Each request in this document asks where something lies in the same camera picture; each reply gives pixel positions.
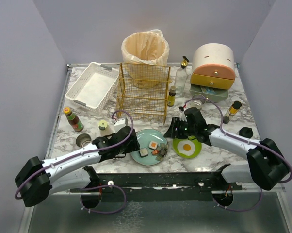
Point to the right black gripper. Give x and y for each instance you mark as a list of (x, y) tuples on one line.
[(176, 127)]

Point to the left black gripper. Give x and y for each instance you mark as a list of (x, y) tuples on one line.
[(132, 144)]

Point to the green fried egg plate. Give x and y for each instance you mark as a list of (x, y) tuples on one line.
[(187, 148)]

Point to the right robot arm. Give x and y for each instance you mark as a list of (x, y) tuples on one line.
[(265, 165)]

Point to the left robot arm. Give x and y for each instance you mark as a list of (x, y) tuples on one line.
[(37, 178)]

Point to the white rice sushi piece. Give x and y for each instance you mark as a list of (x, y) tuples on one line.
[(143, 152)]

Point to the orange salmon sushi piece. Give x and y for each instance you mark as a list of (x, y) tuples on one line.
[(153, 145)]

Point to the small salmon sushi piece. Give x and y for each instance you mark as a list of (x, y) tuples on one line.
[(155, 152)]

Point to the small yellow label bottle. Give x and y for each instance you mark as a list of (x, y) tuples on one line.
[(171, 96)]

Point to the clear shaker green lid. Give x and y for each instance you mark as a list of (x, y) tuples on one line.
[(104, 128)]

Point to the clear glass oil bottle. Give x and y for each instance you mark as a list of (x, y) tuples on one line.
[(181, 77)]

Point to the red sauce bottle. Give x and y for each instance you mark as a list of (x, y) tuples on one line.
[(73, 119)]

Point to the gold spice jar black cap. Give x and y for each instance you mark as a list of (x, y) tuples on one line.
[(231, 112)]

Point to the white plastic basket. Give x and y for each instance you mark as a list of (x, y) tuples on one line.
[(94, 87)]

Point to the round drawer organizer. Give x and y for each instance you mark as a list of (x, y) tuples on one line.
[(213, 71)]

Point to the white bottle black lid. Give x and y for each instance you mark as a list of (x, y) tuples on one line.
[(246, 132)]

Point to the bin with plastic bag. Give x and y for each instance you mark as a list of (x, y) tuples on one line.
[(148, 52)]

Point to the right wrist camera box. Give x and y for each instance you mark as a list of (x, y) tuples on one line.
[(182, 114)]

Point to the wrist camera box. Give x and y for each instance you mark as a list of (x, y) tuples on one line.
[(120, 123), (182, 114)]

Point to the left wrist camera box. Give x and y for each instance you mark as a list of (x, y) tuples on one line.
[(120, 123)]

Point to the gold wire rack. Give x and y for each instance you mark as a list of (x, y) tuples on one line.
[(143, 91)]

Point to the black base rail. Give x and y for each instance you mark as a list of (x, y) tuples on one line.
[(148, 187)]

